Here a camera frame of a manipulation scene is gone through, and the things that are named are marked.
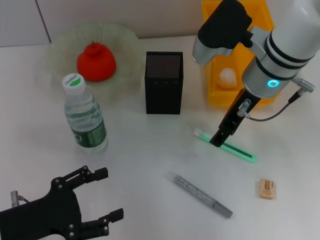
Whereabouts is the beige rectangular eraser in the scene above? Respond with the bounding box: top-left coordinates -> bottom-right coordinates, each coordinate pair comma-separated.
256,178 -> 277,200

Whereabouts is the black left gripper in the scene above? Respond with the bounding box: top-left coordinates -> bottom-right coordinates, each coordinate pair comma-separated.
0,165 -> 125,240

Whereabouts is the left gripper cable with connector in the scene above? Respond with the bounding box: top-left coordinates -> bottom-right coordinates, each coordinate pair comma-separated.
9,190 -> 31,207

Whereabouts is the clear glass fruit plate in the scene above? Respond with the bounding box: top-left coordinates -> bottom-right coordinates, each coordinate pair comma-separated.
44,21 -> 142,104

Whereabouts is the gripper cable with connector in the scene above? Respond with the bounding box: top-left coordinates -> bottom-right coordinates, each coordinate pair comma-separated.
9,190 -> 31,207
236,75 -> 317,123

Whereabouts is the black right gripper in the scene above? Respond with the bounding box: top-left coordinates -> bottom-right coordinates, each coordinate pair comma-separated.
209,87 -> 261,149

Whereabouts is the white paper ball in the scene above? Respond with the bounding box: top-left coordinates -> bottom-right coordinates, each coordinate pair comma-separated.
217,67 -> 238,89

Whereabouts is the mint green utility knife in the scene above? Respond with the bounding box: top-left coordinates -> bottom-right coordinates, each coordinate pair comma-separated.
193,127 -> 258,164

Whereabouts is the black mesh pen holder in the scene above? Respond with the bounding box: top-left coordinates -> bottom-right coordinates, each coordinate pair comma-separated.
144,51 -> 184,115

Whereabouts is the silver glitter pen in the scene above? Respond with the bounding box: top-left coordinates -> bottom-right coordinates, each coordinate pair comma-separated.
173,174 -> 234,219

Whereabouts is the red orange fruit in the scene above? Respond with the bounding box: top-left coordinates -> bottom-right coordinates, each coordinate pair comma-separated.
76,40 -> 117,83

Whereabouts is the yellow plastic storage bin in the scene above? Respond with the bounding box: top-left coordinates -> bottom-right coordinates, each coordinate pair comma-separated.
201,0 -> 281,107

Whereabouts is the right gripper cable with connector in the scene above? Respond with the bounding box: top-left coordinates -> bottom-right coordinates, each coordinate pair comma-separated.
236,75 -> 317,123

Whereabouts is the clear green label water bottle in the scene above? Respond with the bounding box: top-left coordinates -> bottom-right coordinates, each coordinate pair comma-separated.
62,72 -> 110,154

